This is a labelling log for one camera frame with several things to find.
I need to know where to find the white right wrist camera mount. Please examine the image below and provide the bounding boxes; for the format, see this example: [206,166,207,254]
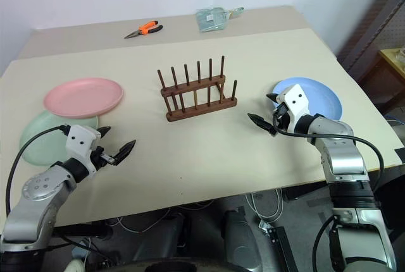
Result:
[275,83,313,127]

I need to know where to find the yellow wooden side table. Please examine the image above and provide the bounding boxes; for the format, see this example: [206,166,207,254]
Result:
[357,47,405,118]

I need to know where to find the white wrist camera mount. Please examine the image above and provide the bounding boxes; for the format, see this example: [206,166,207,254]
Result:
[65,124,101,175]
[275,83,313,127]

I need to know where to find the pink plate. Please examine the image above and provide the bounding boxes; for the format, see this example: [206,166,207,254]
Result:
[43,77,125,118]

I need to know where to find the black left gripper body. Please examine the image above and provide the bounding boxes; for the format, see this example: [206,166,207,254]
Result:
[89,146,118,169]

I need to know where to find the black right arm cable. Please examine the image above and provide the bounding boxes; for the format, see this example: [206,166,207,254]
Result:
[272,113,385,190]

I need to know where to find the white floor cable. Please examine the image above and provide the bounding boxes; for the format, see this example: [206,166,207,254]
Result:
[245,188,284,222]

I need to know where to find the blue plate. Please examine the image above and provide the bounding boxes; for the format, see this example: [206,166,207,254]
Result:
[271,77,344,121]

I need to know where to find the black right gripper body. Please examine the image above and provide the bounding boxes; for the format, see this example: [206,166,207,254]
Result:
[271,103,292,134]

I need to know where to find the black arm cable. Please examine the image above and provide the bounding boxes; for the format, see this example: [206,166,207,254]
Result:
[5,125,71,219]
[272,113,385,190]

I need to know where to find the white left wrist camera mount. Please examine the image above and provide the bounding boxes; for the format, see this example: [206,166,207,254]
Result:
[65,124,101,175]

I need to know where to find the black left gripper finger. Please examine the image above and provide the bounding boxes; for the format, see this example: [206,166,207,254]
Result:
[113,139,137,166]
[96,126,111,141]

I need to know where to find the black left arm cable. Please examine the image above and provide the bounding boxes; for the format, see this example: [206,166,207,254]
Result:
[5,125,71,219]

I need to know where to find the orange handled pliers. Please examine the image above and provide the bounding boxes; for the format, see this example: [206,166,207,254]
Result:
[123,20,164,40]

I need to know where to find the green plate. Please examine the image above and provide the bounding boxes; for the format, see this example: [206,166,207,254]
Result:
[19,109,101,167]

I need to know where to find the brown pegboard panel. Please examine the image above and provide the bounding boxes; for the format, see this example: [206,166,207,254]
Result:
[337,0,405,73]

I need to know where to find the pale green packaged dustpan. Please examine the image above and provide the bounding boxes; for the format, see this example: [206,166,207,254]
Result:
[195,6,245,34]

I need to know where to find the wooden dish rack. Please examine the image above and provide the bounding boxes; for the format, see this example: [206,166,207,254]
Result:
[157,55,239,123]

